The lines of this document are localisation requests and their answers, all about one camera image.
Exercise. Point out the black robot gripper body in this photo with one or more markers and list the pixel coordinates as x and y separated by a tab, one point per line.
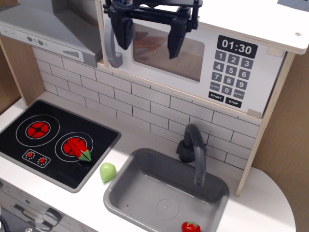
169	12

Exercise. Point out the dark grey toy faucet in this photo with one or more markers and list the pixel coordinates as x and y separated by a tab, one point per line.
192	148

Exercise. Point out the white toy microwave door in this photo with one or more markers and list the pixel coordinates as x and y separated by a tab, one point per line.
228	71

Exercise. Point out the grey range hood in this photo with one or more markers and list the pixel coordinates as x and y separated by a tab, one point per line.
52	26

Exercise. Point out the green toy pear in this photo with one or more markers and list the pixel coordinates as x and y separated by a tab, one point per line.
107	172

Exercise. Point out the black toy stovetop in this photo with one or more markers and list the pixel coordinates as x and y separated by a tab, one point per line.
37	141

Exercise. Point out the grey oven door handle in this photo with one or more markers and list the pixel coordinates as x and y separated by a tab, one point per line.
43	222

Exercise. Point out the grey toy sink basin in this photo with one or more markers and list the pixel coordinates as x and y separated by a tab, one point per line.
157	193

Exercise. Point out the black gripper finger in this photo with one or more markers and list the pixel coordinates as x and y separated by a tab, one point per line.
176	36
123	30

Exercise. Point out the grey microwave door handle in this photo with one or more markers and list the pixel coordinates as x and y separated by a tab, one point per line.
115	59

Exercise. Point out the red toy chili pepper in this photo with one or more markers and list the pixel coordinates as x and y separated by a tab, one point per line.
79	150

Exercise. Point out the red toy strawberry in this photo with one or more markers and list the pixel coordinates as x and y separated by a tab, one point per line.
189	226

